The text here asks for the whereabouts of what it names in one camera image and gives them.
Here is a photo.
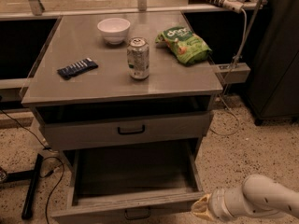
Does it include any grey drawer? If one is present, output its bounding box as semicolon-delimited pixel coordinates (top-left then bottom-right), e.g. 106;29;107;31
52;140;204;224
40;111;213;151

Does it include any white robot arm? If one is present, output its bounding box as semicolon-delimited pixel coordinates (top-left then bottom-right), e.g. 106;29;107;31
191;175;299;222

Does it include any grey top drawer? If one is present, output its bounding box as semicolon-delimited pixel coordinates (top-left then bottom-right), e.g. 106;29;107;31
40;111;213;151

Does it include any grey drawer cabinet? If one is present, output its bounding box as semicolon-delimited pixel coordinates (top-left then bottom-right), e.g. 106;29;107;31
20;10;224;154

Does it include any dark cabinet right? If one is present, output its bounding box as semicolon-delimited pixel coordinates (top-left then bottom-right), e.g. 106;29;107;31
244;0;299;126

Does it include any green chip bag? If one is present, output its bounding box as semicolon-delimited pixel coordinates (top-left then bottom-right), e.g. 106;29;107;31
155;26;212;66

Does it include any silver soda can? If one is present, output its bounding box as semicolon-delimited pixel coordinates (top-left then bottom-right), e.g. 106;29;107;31
127;37;150;80

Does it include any black stand base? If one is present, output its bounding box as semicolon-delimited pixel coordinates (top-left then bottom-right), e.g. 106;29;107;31
0;154;43;220

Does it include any blue snack bar wrapper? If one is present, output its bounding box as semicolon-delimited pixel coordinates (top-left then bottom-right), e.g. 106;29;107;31
57;58;99;80

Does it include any white ceramic bowl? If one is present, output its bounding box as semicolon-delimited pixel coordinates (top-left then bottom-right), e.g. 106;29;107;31
97;18;131;45

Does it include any grey side shelf bracket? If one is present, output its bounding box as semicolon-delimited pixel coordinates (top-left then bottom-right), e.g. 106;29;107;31
212;63;250;85

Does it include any black floor cable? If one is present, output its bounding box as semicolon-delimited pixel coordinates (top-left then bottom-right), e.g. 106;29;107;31
0;108;65;224

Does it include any white power cable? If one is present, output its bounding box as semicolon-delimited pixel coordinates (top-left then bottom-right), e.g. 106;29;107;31
208;8;249;138

